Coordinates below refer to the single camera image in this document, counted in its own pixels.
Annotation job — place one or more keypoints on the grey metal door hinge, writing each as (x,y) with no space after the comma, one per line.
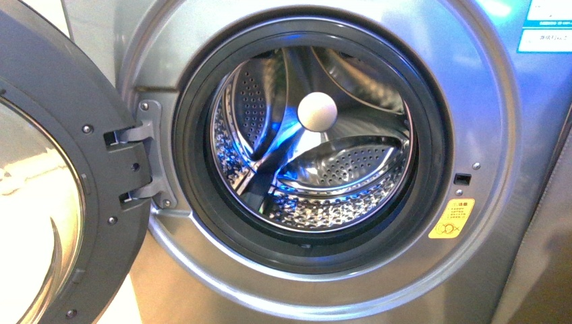
(148,132)

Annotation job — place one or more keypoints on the dark rubber door gasket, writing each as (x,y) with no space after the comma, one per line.
(257,241)

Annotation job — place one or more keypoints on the stainless steel drum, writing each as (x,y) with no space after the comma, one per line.
(311,139)

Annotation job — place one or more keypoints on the silver front-load washing machine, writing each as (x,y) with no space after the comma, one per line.
(510,118)

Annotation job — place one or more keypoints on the yellow warning sticker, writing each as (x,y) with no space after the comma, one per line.
(453,218)

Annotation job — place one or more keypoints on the white blue energy label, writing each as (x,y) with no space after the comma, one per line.
(547,27)

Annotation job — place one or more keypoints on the grey washing machine door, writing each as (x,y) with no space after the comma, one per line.
(70,225)

